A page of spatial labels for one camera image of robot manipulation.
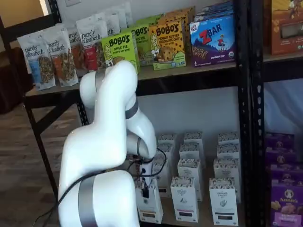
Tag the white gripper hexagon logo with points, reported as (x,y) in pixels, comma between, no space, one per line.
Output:
(146,171)

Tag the white tea box yellow strip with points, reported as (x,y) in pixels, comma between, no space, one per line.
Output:
(165,182)
(169,153)
(166,138)
(150,208)

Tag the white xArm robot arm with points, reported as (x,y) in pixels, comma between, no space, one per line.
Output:
(99,142)

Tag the white tea box pink strip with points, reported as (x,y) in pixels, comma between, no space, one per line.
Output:
(189,151)
(189,169)
(184,201)
(193,138)

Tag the white tea box dark strip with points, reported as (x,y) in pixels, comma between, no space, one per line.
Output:
(226,169)
(228,138)
(222,203)
(227,151)

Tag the purple Annie's box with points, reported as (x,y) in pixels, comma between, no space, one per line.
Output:
(287,205)
(286,175)
(281,156)
(279,140)

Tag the green Bobo's apple pie box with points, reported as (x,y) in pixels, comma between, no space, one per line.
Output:
(143,45)
(118,47)
(151,21)

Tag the yellow Bobo's peanut butter box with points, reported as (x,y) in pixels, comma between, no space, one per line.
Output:
(172,19)
(168,45)
(184,11)

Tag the blue Zbar box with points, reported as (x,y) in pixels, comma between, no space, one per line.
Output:
(213,42)
(213,13)

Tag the tan neighbour rack shelf board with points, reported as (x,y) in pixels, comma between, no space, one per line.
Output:
(284,58)

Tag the orange snack box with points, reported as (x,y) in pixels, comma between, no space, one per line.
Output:
(286,28)

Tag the granola bag orange label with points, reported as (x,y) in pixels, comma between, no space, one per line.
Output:
(62,61)
(75,52)

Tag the granola bag red label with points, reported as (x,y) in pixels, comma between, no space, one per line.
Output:
(91,47)

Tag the granola bag blue label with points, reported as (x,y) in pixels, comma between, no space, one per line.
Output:
(36,61)

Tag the white granola bag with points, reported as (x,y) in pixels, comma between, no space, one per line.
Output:
(100,17)
(114,21)
(126,14)

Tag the black metal shelving rack frame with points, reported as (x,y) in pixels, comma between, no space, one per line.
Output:
(189,81)

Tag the black metal neighbour rack frame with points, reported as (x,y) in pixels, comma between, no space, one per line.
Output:
(257,94)

